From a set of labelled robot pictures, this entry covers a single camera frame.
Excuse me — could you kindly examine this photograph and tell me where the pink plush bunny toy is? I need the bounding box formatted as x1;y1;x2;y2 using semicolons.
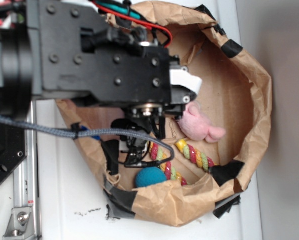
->
177;101;227;144

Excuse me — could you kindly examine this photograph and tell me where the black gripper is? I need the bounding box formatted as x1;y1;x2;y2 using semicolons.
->
26;0;198;118

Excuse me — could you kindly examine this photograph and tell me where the black octagonal mounting plate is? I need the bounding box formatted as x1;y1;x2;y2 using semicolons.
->
0;123;27;186

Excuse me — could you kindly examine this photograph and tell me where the red wire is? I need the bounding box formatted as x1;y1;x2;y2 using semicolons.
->
89;0;173;49

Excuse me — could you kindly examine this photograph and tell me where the lower multicolour rope toy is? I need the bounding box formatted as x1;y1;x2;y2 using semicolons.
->
149;142;188;186

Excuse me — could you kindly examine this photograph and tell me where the multicolour rope toy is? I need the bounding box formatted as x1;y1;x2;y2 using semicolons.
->
149;142;188;186
175;139;216;173

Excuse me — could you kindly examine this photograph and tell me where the metal corner bracket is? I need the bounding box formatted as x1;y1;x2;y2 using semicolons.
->
2;206;36;240

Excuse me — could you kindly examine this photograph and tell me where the teal felt ball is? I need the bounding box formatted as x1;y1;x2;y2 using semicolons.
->
135;167;167;188

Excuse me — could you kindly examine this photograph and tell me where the grey braided cable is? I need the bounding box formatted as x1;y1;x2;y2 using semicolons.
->
0;112;176;163

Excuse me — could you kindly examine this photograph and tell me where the aluminium extrusion rail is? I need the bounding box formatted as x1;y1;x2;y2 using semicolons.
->
1;99;43;240

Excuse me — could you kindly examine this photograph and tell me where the crumpled brown paper bag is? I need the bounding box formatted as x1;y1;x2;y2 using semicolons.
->
56;0;273;228

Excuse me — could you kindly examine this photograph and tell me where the upper multicolour rope toy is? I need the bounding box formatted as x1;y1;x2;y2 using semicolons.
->
175;139;216;173

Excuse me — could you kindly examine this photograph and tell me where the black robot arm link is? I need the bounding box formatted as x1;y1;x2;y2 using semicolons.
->
0;25;34;120

